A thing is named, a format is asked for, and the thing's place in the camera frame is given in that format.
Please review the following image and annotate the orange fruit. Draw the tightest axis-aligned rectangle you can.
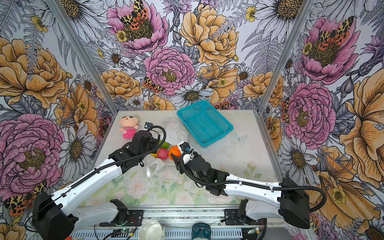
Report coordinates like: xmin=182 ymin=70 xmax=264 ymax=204
xmin=169 ymin=146 xmax=182 ymax=161

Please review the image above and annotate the teal plastic mesh basket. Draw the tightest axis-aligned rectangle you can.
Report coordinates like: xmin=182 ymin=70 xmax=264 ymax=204
xmin=177 ymin=101 xmax=234 ymax=148

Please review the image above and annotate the white translucent plastic bag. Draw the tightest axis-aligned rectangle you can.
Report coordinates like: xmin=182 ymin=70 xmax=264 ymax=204
xmin=144 ymin=119 xmax=188 ymax=178

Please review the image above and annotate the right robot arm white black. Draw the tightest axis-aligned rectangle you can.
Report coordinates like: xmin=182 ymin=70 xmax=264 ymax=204
xmin=169 ymin=142 xmax=311 ymax=229

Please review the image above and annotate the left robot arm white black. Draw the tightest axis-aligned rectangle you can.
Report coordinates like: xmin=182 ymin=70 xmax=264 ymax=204
xmin=31 ymin=130 xmax=166 ymax=240

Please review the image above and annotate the green fruit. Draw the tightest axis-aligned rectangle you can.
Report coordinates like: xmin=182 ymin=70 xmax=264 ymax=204
xmin=160 ymin=142 xmax=170 ymax=150

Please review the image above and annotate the pink red round fruit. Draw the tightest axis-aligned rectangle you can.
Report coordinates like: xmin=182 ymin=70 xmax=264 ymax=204
xmin=158 ymin=149 xmax=169 ymax=161

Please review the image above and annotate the pink plush doll toy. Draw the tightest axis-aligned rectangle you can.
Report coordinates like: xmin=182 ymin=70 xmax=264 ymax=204
xmin=119 ymin=116 xmax=139 ymax=140

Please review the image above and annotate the dark teal round container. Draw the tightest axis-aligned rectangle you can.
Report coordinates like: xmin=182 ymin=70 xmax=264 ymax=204
xmin=191 ymin=223 xmax=212 ymax=240

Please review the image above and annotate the white round cup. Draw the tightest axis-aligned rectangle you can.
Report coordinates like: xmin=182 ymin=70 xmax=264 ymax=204
xmin=138 ymin=221 xmax=166 ymax=240

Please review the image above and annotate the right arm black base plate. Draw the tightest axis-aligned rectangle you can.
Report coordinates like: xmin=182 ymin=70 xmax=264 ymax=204
xmin=221 ymin=200 xmax=267 ymax=226

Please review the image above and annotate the left black corrugated cable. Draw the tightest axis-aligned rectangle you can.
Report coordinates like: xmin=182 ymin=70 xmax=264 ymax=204
xmin=23 ymin=122 xmax=167 ymax=226

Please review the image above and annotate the black corrugated cable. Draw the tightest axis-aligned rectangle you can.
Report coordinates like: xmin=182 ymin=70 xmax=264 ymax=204
xmin=179 ymin=151 xmax=328 ymax=213
xmin=23 ymin=122 xmax=167 ymax=226

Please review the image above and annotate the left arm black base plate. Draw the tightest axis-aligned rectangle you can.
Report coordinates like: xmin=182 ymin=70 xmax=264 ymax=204
xmin=99 ymin=199 xmax=144 ymax=227

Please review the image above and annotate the right black corrugated cable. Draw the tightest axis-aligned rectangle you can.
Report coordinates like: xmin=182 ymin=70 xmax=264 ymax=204
xmin=179 ymin=151 xmax=328 ymax=213

